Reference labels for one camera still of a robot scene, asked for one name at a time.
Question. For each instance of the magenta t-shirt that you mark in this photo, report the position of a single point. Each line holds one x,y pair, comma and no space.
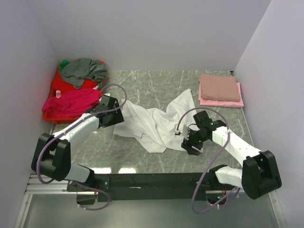
72,103

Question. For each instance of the red t-shirt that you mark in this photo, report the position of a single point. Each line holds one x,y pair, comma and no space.
60,85

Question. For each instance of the black base beam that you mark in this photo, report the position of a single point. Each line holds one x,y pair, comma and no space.
166,186

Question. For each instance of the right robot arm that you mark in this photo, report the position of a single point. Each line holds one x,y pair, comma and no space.
259,173

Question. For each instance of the red plastic bin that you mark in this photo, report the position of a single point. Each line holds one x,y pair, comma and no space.
46,116

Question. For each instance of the folded pink t-shirt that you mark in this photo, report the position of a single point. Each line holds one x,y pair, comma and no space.
230,104

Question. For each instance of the green t-shirt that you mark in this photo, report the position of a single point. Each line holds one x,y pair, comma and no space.
63,64

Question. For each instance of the grey t-shirt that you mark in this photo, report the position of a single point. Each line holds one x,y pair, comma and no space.
79,70

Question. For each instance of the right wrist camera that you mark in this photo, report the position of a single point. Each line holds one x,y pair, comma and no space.
181,130

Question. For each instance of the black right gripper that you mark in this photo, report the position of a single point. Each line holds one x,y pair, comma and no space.
190,144

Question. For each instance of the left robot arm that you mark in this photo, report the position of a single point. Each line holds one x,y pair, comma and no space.
52,156

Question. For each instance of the folded tan t-shirt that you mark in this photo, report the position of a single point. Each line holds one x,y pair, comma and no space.
219,88

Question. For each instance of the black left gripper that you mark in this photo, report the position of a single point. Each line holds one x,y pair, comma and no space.
116,117

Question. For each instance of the white t-shirt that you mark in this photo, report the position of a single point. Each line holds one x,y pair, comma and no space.
154,128

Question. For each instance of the aluminium rail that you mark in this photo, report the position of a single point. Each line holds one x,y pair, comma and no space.
35,186

